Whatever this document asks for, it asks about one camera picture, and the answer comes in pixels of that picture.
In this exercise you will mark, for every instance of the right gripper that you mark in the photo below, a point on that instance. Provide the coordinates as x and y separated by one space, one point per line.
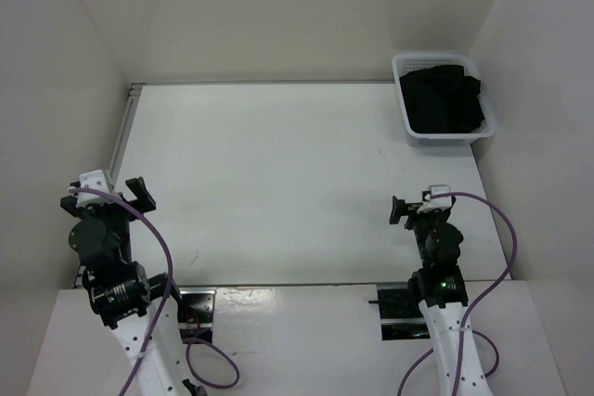
399 207

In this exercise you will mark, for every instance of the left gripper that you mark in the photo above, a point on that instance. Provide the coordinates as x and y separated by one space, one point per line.
70 203

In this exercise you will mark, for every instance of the black pleated skirt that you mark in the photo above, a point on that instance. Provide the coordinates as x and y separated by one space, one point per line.
442 100

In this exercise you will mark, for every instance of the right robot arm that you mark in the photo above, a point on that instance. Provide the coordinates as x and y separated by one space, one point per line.
439 291

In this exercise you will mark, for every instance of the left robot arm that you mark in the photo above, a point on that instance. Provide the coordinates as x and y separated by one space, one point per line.
140 311

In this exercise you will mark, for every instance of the white plastic basket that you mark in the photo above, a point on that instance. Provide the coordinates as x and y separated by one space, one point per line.
405 63

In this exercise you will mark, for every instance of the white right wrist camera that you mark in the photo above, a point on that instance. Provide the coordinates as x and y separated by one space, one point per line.
436 198

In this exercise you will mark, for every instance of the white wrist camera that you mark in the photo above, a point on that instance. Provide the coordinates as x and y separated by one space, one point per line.
98 180
436 198

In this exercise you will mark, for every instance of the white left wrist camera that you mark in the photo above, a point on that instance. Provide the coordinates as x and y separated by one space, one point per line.
98 180

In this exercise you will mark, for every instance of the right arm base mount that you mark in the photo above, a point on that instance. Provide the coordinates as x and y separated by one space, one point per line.
400 316

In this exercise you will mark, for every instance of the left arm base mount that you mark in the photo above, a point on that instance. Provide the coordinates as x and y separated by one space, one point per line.
196 312

